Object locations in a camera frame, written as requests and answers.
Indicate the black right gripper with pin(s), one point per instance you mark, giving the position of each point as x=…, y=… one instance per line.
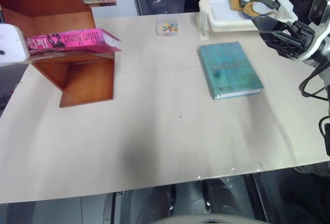
x=301, y=33

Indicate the teal hardcover book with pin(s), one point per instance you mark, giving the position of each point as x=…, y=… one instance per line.
x=229, y=69

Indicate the wooden bookshelf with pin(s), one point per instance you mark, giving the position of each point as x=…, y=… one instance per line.
x=85, y=84

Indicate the pink paperback book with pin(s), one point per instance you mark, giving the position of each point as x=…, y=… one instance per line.
x=77, y=39

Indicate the grey and tan cloth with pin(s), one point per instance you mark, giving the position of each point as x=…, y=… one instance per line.
x=254, y=7

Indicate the tan cloth piece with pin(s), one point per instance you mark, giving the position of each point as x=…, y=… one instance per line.
x=235, y=4

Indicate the white plastic basket tray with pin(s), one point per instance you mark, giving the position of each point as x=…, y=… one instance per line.
x=221, y=18

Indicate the clear box of coloured pins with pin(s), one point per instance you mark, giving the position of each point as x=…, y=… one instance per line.
x=167, y=28

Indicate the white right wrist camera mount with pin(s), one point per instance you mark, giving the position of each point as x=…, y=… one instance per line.
x=319, y=17

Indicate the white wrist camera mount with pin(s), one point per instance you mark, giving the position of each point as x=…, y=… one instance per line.
x=319, y=17
x=11, y=43

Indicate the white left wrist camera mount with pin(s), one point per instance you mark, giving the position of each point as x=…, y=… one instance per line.
x=11, y=43

